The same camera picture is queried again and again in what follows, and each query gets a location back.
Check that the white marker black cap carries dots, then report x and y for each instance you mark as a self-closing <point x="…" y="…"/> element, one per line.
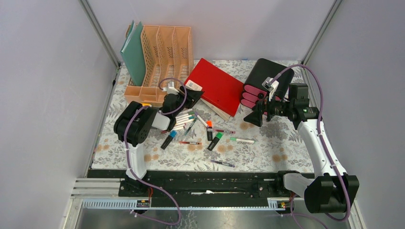
<point x="185" y="112"/>

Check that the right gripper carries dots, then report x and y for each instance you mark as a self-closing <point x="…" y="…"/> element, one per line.
<point x="255" y="117"/>

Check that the white marker pink cap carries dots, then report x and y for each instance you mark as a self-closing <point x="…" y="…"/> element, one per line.
<point x="176" y="128"/>

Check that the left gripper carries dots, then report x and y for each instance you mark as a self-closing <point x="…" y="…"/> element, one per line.
<point x="192" y="97"/>

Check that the teal folder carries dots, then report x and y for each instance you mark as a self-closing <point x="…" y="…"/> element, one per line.
<point x="132" y="54"/>

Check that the red binder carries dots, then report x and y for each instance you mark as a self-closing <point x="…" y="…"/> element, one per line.
<point x="219" y="88"/>

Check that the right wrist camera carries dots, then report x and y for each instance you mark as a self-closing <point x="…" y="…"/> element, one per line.
<point x="271" y="86"/>

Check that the floral table mat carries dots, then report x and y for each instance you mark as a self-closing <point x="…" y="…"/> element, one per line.
<point x="277" y="145"/>

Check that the blue cap black highlighter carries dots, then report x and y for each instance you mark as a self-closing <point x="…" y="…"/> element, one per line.
<point x="168" y="139"/>

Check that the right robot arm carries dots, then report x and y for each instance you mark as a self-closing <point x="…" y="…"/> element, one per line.
<point x="331" y="190"/>

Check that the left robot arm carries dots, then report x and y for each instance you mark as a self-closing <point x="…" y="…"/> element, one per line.
<point x="134" y="124"/>

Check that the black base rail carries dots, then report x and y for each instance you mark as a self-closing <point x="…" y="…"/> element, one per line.
<point x="200" y="188"/>

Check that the orange plastic file organizer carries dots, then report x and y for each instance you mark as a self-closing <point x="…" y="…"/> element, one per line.
<point x="164" y="52"/>

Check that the orange cap black highlighter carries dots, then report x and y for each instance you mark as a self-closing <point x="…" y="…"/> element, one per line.
<point x="209" y="133"/>

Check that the green cap black highlighter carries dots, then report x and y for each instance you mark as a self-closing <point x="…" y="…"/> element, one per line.
<point x="215" y="140"/>

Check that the purple pen near front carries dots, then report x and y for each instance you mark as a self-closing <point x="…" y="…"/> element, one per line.
<point x="223" y="163"/>

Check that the beige kraft notebook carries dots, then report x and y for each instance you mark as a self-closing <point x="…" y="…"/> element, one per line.
<point x="218" y="111"/>

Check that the dark red pen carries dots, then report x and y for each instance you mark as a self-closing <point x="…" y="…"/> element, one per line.
<point x="221" y="131"/>

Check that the black pink drawer box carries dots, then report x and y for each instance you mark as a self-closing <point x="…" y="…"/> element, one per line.
<point x="254" y="92"/>

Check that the white purple marker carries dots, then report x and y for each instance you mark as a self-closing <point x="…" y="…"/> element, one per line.
<point x="201" y="120"/>

